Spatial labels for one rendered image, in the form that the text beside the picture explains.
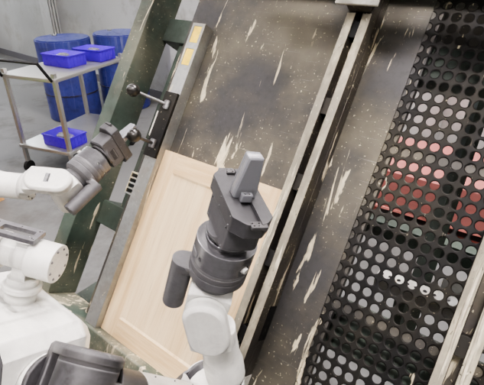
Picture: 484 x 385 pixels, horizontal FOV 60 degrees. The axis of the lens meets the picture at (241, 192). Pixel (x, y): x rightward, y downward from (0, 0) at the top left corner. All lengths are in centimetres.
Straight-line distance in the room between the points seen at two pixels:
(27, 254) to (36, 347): 15
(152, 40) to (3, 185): 67
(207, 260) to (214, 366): 25
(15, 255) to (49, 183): 34
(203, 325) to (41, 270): 28
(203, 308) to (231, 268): 8
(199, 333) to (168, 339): 55
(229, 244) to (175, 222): 67
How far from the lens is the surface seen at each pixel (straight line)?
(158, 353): 123
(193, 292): 64
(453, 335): 88
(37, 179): 111
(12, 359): 73
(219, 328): 65
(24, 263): 77
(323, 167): 99
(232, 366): 78
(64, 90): 579
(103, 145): 114
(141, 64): 148
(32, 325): 77
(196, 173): 118
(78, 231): 149
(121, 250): 130
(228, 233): 53
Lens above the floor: 185
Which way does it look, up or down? 29 degrees down
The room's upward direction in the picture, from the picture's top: straight up
